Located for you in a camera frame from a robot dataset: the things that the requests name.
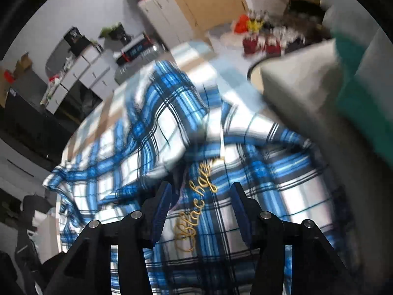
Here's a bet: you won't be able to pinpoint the blue white plaid shirt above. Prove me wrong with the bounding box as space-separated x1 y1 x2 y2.
43 61 346 294

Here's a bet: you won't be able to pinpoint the folded white and green clothes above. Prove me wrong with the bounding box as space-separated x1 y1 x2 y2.
320 0 392 164

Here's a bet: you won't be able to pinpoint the plaid brown blue bedsheet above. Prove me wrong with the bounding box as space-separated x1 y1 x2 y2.
61 41 275 162

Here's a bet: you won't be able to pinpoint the white drawer desk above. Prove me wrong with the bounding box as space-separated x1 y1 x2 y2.
45 46 119 114

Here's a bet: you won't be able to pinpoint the silver flat suitcase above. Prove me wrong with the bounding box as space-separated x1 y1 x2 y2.
114 44 167 85

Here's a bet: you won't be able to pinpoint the black red shoe box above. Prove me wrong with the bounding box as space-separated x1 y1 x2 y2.
113 33 153 67

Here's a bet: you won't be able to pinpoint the grey oval mirror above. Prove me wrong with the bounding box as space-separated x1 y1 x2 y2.
45 39 75 78

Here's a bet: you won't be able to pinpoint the shoes on floor pile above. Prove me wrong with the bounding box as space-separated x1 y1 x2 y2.
230 12 306 57

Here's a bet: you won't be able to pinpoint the black hat box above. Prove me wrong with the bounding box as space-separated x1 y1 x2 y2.
63 27 91 57

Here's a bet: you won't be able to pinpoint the dark flower bouquet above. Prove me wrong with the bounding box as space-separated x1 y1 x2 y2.
98 22 133 46

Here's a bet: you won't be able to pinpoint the open cardboard box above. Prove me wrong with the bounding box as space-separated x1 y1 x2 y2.
13 53 33 75

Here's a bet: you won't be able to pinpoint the wooden shoe rack with shoes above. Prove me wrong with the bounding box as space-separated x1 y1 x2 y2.
280 0 326 36

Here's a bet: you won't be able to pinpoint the white upright suitcase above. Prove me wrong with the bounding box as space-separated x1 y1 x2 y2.
138 0 203 49

